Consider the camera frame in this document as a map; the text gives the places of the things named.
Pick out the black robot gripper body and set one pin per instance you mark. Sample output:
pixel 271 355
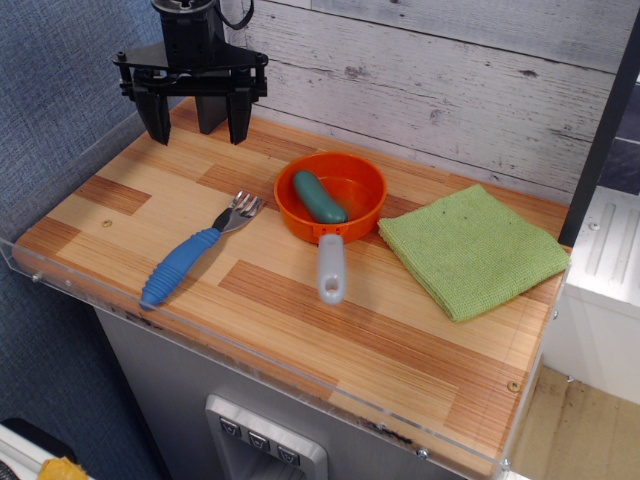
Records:
pixel 193 59

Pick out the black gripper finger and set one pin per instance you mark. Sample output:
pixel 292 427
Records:
pixel 154 112
pixel 239 107

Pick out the blue handled metal fork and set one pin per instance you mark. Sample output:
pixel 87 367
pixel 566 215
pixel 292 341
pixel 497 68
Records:
pixel 172 270

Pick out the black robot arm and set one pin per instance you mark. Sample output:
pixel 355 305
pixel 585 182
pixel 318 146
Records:
pixel 184 7

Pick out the green toy pickle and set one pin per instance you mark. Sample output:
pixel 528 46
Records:
pixel 314 197

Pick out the clear acrylic table guard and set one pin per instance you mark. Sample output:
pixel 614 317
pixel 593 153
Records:
pixel 387 359

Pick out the green folded cloth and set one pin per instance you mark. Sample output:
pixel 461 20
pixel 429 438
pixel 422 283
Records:
pixel 471 253

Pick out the grey cabinet with button panel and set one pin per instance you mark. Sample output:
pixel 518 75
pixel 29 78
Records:
pixel 211 420

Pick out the yellow object bottom left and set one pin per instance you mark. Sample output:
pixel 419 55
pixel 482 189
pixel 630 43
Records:
pixel 61 469

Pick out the white side unit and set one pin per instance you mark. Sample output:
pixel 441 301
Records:
pixel 594 334

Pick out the dark grey post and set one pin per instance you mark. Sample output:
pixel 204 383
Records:
pixel 211 112

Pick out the orange toy pot grey handle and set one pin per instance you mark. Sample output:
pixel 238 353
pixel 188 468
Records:
pixel 356 185

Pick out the black vertical frame bar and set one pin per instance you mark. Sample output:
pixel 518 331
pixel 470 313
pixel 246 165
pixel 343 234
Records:
pixel 610 121

